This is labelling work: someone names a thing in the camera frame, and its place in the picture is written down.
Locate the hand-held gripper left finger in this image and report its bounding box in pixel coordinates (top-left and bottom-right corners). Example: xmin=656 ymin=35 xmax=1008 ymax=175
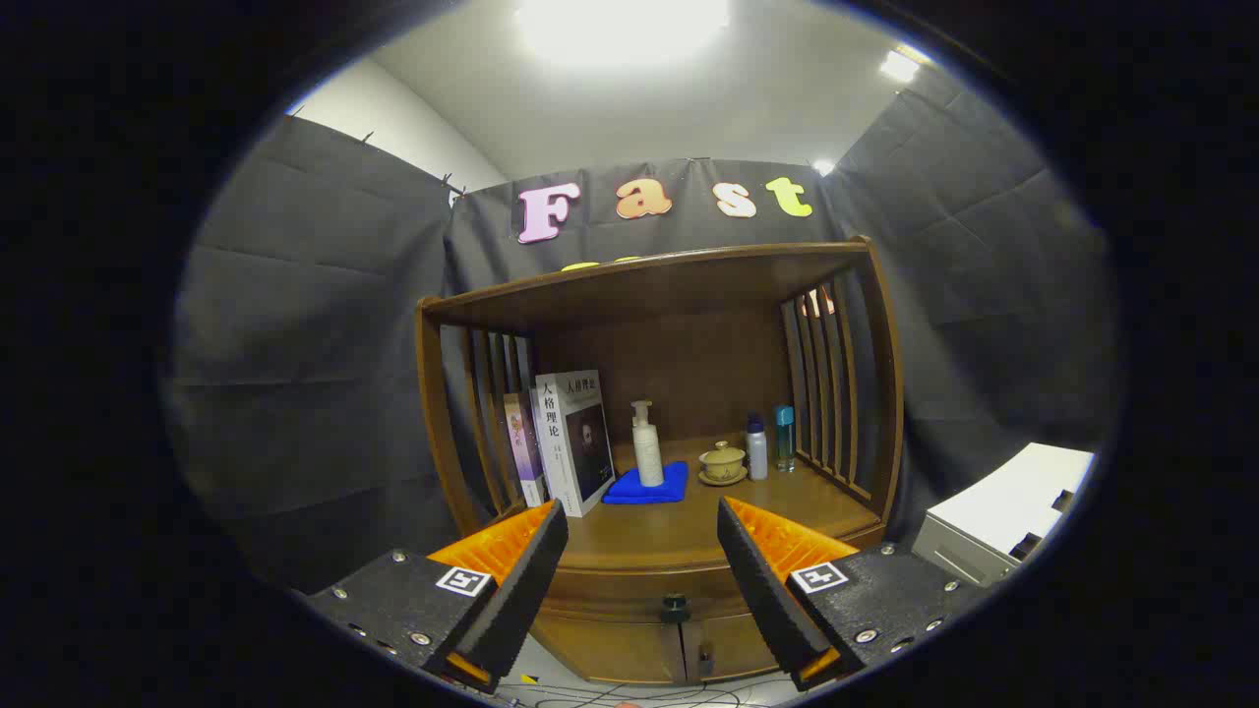
xmin=295 ymin=499 xmax=570 ymax=694

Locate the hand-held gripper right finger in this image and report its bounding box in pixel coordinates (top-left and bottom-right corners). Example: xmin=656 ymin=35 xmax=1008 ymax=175
xmin=717 ymin=497 xmax=989 ymax=689

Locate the wooden drawer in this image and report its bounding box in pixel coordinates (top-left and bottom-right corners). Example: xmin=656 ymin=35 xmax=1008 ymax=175
xmin=539 ymin=562 xmax=763 ymax=624

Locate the wooden cabinet door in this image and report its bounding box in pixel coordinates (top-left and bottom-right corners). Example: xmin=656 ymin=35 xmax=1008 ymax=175
xmin=531 ymin=618 xmax=687 ymax=685
xmin=686 ymin=612 xmax=783 ymax=681

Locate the wooden countertop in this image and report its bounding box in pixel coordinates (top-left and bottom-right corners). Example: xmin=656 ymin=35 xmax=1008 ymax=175
xmin=492 ymin=433 xmax=883 ymax=571

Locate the wooden cabinet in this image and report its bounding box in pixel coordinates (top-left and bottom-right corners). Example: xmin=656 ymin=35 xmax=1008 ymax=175
xmin=415 ymin=236 xmax=904 ymax=686

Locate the white drawer unit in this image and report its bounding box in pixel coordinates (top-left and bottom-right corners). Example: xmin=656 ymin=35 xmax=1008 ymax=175
xmin=912 ymin=442 xmax=1096 ymax=588

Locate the yellow lidded teacup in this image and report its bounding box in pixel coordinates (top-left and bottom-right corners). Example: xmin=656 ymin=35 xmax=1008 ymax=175
xmin=698 ymin=441 xmax=749 ymax=487

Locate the purple book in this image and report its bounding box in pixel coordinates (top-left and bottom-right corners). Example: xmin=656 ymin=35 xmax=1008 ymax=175
xmin=504 ymin=393 xmax=548 ymax=508

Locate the blue folded cloth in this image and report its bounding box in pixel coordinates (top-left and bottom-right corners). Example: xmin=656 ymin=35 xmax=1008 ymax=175
xmin=602 ymin=461 xmax=689 ymax=505

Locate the thick white book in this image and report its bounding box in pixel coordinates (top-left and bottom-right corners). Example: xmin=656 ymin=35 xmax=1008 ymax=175
xmin=531 ymin=370 xmax=617 ymax=518

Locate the white pump bottle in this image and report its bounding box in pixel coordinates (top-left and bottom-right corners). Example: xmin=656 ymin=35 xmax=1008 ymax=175
xmin=630 ymin=400 xmax=666 ymax=488

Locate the large ceiling light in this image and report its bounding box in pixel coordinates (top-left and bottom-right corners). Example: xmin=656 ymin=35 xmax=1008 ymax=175
xmin=513 ymin=0 xmax=734 ymax=68

